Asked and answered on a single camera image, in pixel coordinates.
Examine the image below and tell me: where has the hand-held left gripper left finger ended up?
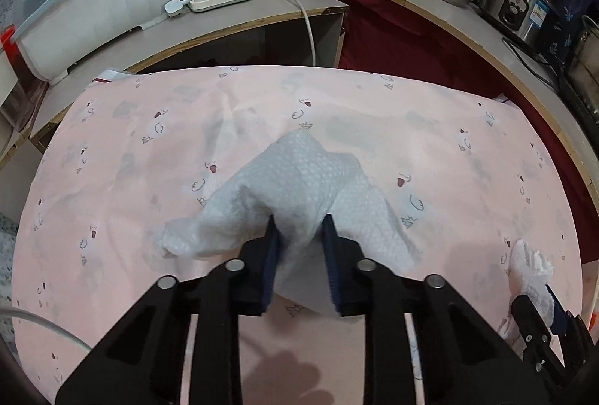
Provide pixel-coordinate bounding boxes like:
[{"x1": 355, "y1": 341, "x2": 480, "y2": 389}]
[{"x1": 55, "y1": 215, "x2": 283, "y2": 405}]

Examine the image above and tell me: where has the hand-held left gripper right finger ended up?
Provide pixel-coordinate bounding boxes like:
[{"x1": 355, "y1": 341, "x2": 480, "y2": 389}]
[{"x1": 322, "y1": 213, "x2": 548, "y2": 405}]

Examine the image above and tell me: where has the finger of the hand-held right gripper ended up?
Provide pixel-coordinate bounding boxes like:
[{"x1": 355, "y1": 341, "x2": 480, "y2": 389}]
[
  {"x1": 545, "y1": 284, "x2": 595, "y2": 382},
  {"x1": 510, "y1": 294, "x2": 567, "y2": 401}
]

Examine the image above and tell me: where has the small white tissue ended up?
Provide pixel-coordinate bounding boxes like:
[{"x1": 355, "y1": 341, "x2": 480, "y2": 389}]
[{"x1": 498, "y1": 239, "x2": 557, "y2": 338}]

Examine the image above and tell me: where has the large white paper towel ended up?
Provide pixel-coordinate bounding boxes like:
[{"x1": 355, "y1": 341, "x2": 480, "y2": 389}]
[{"x1": 161, "y1": 129, "x2": 424, "y2": 317}]

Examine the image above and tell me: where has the pink printed tablecloth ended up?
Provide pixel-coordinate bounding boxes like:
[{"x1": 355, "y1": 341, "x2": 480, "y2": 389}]
[{"x1": 12, "y1": 66, "x2": 586, "y2": 405}]

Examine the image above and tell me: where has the black induction cooker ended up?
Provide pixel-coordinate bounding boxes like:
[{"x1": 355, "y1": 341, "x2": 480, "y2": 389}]
[{"x1": 559, "y1": 73, "x2": 599, "y2": 139}]

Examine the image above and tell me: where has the wooden cabinet grey top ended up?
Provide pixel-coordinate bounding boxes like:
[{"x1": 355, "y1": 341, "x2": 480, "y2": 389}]
[{"x1": 28, "y1": 0, "x2": 349, "y2": 153}]

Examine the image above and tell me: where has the large steel steamer pot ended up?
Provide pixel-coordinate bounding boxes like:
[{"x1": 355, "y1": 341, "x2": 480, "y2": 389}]
[{"x1": 564, "y1": 14, "x2": 599, "y2": 106}]

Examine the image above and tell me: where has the curved wooden counter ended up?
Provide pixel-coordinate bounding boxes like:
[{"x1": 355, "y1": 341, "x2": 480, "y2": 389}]
[{"x1": 311, "y1": 0, "x2": 599, "y2": 219}]

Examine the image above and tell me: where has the white power plug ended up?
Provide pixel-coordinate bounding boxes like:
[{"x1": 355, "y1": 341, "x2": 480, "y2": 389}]
[{"x1": 164, "y1": 0, "x2": 192, "y2": 18}]

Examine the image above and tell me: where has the clear blender cup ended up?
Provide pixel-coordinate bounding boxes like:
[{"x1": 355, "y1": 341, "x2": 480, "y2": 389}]
[{"x1": 0, "y1": 59, "x2": 48, "y2": 132}]

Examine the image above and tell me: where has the steel rice cooker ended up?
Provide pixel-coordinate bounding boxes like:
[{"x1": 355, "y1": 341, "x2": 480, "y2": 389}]
[{"x1": 480, "y1": 0, "x2": 562, "y2": 55}]

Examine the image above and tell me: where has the red plastic container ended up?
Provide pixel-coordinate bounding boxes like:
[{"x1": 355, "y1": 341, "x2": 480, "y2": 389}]
[{"x1": 0, "y1": 25, "x2": 22, "y2": 55}]

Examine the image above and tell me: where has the white kettle cable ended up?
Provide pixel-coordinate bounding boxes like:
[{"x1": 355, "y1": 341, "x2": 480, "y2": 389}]
[{"x1": 276, "y1": 0, "x2": 315, "y2": 66}]

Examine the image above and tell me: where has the black power cable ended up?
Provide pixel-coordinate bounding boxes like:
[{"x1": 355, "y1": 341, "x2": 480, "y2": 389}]
[{"x1": 502, "y1": 36, "x2": 567, "y2": 90}]

